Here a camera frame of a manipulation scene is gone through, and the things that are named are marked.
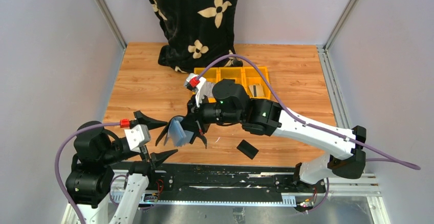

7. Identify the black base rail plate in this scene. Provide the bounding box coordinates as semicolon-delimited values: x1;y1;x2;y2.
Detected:
115;161;363;205

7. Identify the black credit card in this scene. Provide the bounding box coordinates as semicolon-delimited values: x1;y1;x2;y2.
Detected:
236;140;259;160

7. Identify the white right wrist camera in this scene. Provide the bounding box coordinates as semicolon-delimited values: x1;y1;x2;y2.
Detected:
184;73;207;107

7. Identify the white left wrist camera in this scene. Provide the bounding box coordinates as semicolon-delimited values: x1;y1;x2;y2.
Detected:
120;119;151;152

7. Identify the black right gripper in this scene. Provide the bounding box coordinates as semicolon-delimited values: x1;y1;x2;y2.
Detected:
178;93;243;136

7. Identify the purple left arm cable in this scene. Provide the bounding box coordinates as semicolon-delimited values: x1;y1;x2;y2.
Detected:
55;121;123;224

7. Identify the yellow plastic bin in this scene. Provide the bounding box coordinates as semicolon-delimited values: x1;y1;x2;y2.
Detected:
203;67;271;102

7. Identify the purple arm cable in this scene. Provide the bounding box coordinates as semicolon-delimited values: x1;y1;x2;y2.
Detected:
197;54;421;213
55;121;123;224

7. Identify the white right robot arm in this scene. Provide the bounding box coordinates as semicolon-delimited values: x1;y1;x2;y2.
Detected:
158;79;366;192

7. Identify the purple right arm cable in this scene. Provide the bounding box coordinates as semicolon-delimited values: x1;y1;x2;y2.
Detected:
197;54;421;213

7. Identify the aluminium frame rail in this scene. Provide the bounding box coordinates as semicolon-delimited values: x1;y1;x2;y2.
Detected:
95;0;127;51

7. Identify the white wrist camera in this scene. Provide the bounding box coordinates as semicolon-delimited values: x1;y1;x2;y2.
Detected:
120;119;151;152
184;73;207;107

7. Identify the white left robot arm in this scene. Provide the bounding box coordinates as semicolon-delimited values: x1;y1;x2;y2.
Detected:
58;111;177;223

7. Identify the black floral blanket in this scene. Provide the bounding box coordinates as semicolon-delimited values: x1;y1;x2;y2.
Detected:
149;0;243;73

